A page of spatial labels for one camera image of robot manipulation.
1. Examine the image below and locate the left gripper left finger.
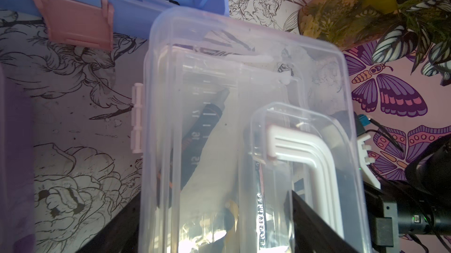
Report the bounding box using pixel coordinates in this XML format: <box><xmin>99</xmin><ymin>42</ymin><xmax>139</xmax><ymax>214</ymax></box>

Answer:
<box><xmin>77</xmin><ymin>192</ymin><xmax>141</xmax><ymax>253</ymax></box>

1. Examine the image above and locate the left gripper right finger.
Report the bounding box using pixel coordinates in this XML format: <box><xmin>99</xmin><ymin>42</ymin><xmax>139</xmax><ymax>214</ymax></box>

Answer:
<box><xmin>291</xmin><ymin>192</ymin><xmax>356</xmax><ymax>253</ymax></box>

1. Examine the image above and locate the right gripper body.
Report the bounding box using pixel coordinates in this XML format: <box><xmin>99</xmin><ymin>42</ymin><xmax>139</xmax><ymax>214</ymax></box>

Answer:
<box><xmin>355</xmin><ymin>115</ymin><xmax>451</xmax><ymax>253</ymax></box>

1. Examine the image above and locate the white toolbox clear lid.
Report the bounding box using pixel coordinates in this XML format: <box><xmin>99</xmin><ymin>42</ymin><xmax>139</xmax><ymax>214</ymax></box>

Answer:
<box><xmin>133</xmin><ymin>7</ymin><xmax>371</xmax><ymax>253</ymax></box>

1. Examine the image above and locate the purple toolbox clear lid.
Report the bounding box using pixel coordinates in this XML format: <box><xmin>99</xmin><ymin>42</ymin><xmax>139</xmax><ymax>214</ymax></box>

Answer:
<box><xmin>1</xmin><ymin>73</ymin><xmax>35</xmax><ymax>253</ymax></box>

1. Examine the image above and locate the potted leafy plant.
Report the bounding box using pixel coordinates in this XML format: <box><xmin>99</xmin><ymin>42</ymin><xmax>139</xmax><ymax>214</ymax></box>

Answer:
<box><xmin>298</xmin><ymin>0</ymin><xmax>451</xmax><ymax>86</ymax></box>

